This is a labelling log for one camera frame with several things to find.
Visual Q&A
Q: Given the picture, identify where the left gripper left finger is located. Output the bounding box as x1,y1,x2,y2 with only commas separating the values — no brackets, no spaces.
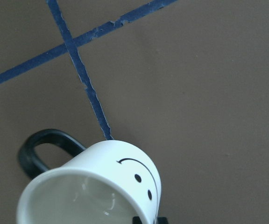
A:
132,217,141,224

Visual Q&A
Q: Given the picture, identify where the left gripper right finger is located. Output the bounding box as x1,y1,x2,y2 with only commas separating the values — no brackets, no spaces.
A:
157,217,168,224

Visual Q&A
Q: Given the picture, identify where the white mug with smiley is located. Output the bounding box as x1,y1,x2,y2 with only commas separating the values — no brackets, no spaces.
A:
16,129,162,224

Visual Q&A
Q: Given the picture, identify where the brown paper table cover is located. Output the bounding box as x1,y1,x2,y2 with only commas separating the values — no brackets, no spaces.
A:
0,0,269,224

